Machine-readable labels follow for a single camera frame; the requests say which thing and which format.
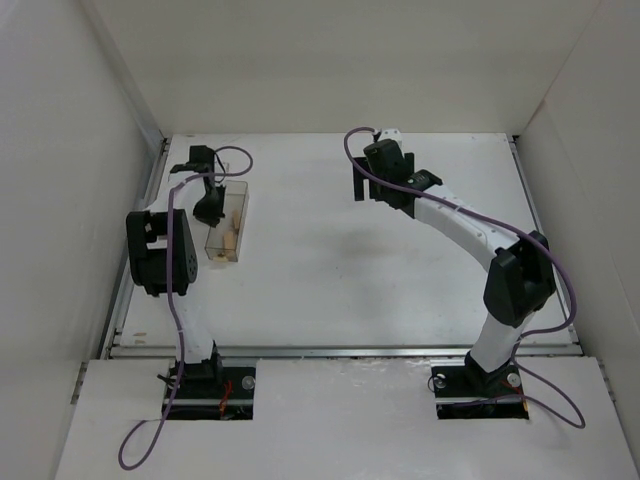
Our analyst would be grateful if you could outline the clear plastic box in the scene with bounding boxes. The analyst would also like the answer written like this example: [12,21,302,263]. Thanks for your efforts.
[205,180,250,263]

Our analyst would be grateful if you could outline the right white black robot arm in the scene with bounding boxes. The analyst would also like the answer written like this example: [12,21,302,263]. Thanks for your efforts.
[353,139,556,397]

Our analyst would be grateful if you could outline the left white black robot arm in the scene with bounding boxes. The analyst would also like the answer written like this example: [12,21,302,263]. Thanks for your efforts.
[125,145,226,396]

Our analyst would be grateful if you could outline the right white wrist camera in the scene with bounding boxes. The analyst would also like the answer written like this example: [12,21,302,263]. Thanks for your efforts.
[377,128,403,145]

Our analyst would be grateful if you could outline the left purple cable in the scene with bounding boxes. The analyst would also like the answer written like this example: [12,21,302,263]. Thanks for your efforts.
[117,146,255,471]

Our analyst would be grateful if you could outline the purple cable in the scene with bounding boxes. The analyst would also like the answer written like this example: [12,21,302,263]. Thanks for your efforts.
[117,146,255,471]
[343,127,586,430]

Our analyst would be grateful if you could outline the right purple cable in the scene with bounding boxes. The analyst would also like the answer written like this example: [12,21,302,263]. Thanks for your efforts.
[343,127,586,430]

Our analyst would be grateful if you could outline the metal rail front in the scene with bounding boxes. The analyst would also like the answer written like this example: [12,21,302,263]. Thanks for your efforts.
[108,343,583,359]

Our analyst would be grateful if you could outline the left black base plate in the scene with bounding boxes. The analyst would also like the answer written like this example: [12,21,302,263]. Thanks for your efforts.
[167,365,257,421]

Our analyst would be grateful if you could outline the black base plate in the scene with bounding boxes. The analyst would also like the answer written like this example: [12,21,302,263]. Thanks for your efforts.
[429,365,529,420]
[167,365,257,421]

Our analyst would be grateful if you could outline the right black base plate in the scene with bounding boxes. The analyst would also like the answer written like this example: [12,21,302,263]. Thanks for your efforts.
[429,365,529,420]

